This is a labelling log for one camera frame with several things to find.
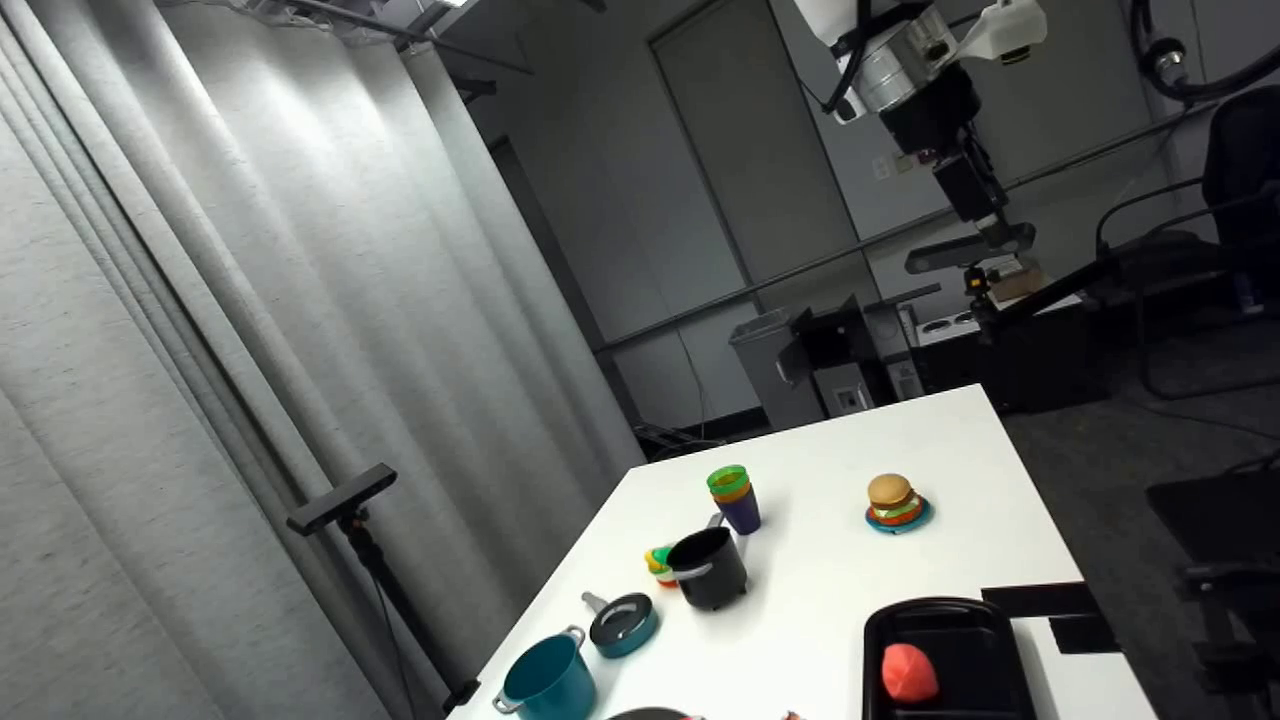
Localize green yellow toy pieces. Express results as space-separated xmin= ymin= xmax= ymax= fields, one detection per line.
xmin=644 ymin=539 xmax=683 ymax=590

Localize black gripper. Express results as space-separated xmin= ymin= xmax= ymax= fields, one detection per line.
xmin=874 ymin=62 xmax=1012 ymax=224

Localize large black table bracket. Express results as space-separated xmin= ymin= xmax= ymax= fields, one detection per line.
xmin=979 ymin=578 xmax=1125 ymax=657

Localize grey cabinet with monitor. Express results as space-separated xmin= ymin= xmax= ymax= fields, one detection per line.
xmin=728 ymin=297 xmax=901 ymax=433

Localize teal toy saucepan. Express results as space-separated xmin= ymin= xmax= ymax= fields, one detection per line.
xmin=578 ymin=586 xmax=663 ymax=663

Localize black toy cooking pot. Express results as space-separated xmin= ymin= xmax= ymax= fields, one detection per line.
xmin=663 ymin=525 xmax=750 ymax=615

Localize black metal stand frame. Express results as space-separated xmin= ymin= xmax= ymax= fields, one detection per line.
xmin=1144 ymin=461 xmax=1280 ymax=674

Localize teal toy kettle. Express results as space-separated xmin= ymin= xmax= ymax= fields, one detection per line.
xmin=489 ymin=622 xmax=601 ymax=720

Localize red strawberry plush toy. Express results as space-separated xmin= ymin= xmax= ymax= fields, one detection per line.
xmin=874 ymin=638 xmax=944 ymax=706

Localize grey curtain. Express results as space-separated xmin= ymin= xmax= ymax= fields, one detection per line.
xmin=0 ymin=0 xmax=646 ymax=720

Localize black looped hose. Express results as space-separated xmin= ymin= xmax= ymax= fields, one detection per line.
xmin=1126 ymin=0 xmax=1280 ymax=104

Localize black camera tripod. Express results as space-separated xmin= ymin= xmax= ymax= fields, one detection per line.
xmin=284 ymin=461 xmax=485 ymax=712

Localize dark background desk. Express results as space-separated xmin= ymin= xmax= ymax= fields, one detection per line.
xmin=917 ymin=255 xmax=1116 ymax=412

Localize small teal toy plate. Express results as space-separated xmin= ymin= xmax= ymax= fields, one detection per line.
xmin=861 ymin=499 xmax=937 ymax=539

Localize black office chair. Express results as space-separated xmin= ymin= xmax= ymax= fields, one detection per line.
xmin=1092 ymin=85 xmax=1280 ymax=403

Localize toy burger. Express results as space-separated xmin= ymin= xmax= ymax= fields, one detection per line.
xmin=862 ymin=468 xmax=928 ymax=527

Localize black plastic tray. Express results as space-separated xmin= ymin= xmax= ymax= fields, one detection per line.
xmin=861 ymin=596 xmax=1039 ymax=720

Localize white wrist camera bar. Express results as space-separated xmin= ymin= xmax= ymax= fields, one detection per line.
xmin=952 ymin=0 xmax=1056 ymax=66

